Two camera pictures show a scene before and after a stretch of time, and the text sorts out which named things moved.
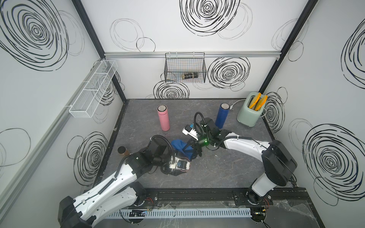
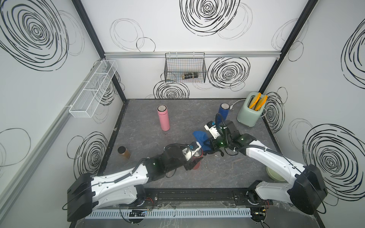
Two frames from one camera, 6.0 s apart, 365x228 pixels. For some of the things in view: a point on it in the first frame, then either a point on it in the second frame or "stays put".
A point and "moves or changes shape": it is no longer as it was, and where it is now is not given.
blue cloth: x=178 y=145 moves or changes shape
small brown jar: x=122 y=150 stays put
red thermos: x=185 y=170 to x=199 y=154
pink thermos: x=163 y=115 stays put
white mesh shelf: x=93 y=89 stays put
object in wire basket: x=191 y=75 stays put
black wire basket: x=185 y=67 stays put
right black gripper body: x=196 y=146 to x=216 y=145
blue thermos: x=222 y=115 stays put
